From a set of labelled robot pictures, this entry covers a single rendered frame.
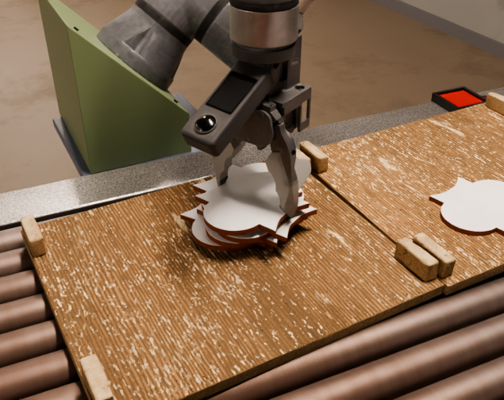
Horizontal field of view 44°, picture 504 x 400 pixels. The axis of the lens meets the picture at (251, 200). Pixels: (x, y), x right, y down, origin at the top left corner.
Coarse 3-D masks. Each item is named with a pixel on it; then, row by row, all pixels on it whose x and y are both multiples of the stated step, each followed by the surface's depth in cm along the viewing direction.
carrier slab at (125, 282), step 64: (192, 192) 89; (320, 192) 89; (64, 256) 77; (128, 256) 77; (192, 256) 77; (256, 256) 77; (320, 256) 77; (384, 256) 77; (64, 320) 68; (128, 320) 68; (192, 320) 68; (256, 320) 68; (320, 320) 68; (128, 384) 61; (192, 384) 61
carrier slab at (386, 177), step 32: (416, 128) 105; (448, 128) 105; (480, 128) 105; (352, 160) 96; (384, 160) 96; (416, 160) 96; (448, 160) 96; (480, 160) 96; (352, 192) 89; (384, 192) 89; (416, 192) 89; (384, 224) 83; (416, 224) 83; (480, 256) 77; (448, 288) 73
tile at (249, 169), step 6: (234, 168) 86; (240, 168) 86; (246, 168) 86; (252, 168) 86; (258, 168) 86; (264, 168) 86; (228, 174) 85; (240, 174) 85; (246, 174) 85; (210, 180) 84; (216, 180) 84; (198, 186) 83; (204, 186) 83; (210, 186) 83; (216, 186) 83; (204, 192) 82; (300, 192) 82
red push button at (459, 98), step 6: (462, 90) 120; (444, 96) 118; (450, 96) 118; (456, 96) 118; (462, 96) 118; (468, 96) 118; (474, 96) 118; (456, 102) 115; (462, 102) 115; (468, 102) 115; (474, 102) 115
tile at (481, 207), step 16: (448, 192) 88; (464, 192) 88; (480, 192) 88; (496, 192) 88; (448, 208) 84; (464, 208) 84; (480, 208) 84; (496, 208) 84; (448, 224) 82; (464, 224) 81; (480, 224) 81; (496, 224) 81
